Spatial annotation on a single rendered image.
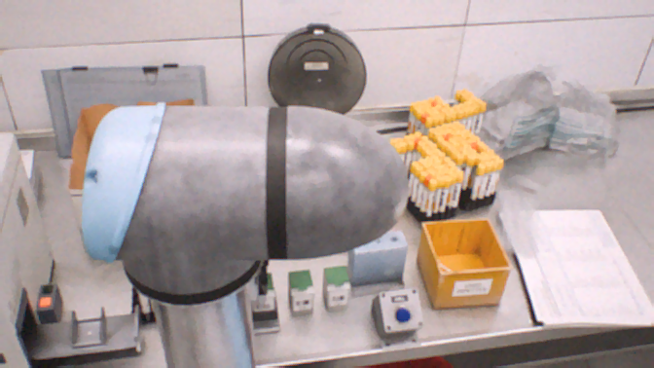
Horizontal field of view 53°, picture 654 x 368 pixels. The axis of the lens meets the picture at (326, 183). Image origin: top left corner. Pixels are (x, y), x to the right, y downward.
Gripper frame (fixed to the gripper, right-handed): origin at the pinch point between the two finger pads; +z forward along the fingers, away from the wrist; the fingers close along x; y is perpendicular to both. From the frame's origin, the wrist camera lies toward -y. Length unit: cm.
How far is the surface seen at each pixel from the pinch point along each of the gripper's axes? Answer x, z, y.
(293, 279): -1.3, -0.6, -5.6
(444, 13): -57, -23, -48
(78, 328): 2.2, 2.1, 31.1
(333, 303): 1.1, 4.1, -12.6
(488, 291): 4.1, 2.0, -40.7
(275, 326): 4.4, 4.7, -1.8
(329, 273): -2.0, -0.6, -12.3
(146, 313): -0.7, 3.7, 20.3
